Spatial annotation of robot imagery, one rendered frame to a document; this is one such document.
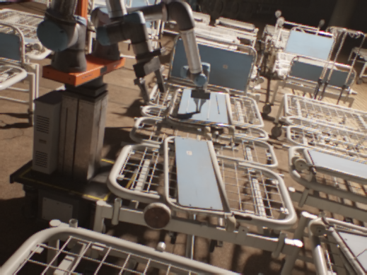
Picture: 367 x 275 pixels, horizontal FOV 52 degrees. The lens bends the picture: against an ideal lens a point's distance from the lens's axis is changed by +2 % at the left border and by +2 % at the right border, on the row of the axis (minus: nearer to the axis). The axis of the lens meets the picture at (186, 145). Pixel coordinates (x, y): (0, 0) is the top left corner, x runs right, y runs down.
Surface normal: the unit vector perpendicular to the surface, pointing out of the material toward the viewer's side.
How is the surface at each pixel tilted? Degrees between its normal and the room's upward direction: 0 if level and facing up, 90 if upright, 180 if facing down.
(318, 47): 90
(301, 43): 90
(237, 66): 90
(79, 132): 90
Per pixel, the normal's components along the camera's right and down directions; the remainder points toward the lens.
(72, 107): -0.19, 0.38
